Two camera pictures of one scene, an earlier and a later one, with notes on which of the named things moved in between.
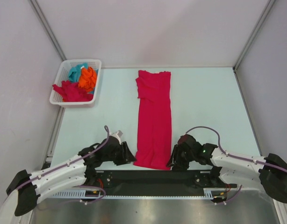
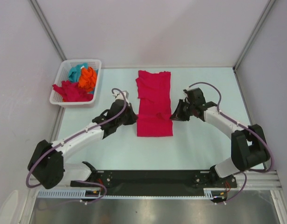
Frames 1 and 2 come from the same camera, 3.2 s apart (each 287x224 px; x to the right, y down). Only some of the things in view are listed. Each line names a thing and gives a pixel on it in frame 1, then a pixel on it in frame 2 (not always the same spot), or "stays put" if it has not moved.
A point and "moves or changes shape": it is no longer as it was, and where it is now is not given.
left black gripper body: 117,156 to 128,119
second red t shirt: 71,92 stays put
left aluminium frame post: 36,6 stays put
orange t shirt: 87,79 stays put
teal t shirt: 74,72 stays put
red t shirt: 154,136 moves or changes shape
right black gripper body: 184,158 to 184,110
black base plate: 156,182 stays put
